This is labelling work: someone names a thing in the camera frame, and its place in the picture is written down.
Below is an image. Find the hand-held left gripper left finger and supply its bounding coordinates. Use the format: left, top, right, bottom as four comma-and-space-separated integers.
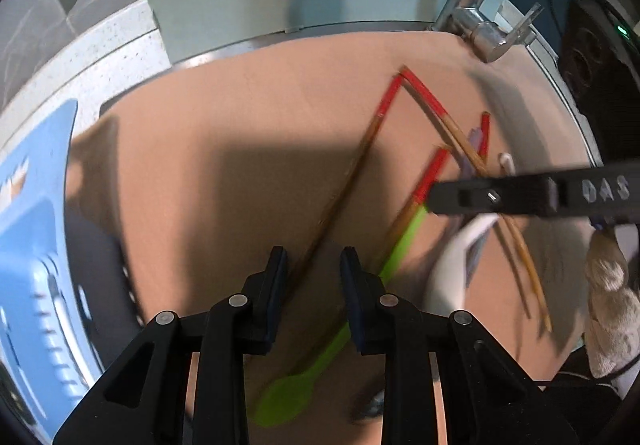
52, 246, 290, 445

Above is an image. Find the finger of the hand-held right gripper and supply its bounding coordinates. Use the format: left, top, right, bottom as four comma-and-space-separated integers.
427, 171, 559, 217

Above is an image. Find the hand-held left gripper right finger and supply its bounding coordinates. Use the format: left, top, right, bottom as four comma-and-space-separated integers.
340, 246, 581, 445

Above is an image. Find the green silicone spoon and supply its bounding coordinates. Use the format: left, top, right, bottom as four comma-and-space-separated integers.
250, 205, 431, 428

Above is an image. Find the white ceramic spoon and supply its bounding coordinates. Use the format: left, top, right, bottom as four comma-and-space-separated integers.
422, 215, 501, 326

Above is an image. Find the red-tipped dark wooden chopstick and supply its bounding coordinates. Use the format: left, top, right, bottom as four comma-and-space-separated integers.
287, 74, 405, 288

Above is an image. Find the blue plastic basket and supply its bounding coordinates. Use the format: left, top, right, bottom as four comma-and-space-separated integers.
0, 97, 146, 445

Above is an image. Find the person's right hand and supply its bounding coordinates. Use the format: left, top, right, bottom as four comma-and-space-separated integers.
585, 225, 640, 378

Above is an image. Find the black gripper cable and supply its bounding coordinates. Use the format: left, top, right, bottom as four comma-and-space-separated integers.
545, 0, 640, 40

